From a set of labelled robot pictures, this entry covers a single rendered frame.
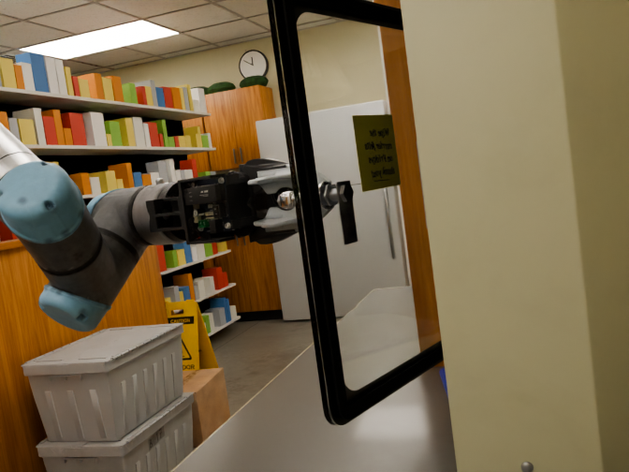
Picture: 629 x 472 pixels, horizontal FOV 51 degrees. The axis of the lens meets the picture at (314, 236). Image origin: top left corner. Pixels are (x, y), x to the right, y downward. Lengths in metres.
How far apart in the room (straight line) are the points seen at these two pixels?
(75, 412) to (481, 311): 2.39
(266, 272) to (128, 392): 3.44
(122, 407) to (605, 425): 2.34
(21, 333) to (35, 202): 2.32
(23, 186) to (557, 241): 0.49
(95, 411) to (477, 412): 2.29
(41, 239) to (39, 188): 0.05
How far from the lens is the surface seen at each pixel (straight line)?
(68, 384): 2.77
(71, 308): 0.79
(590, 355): 0.54
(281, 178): 0.67
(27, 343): 3.02
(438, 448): 0.69
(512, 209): 0.52
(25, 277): 3.03
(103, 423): 2.76
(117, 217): 0.84
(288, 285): 5.85
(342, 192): 0.59
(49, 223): 0.70
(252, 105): 6.24
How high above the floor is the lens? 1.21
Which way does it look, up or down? 5 degrees down
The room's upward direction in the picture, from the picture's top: 8 degrees counter-clockwise
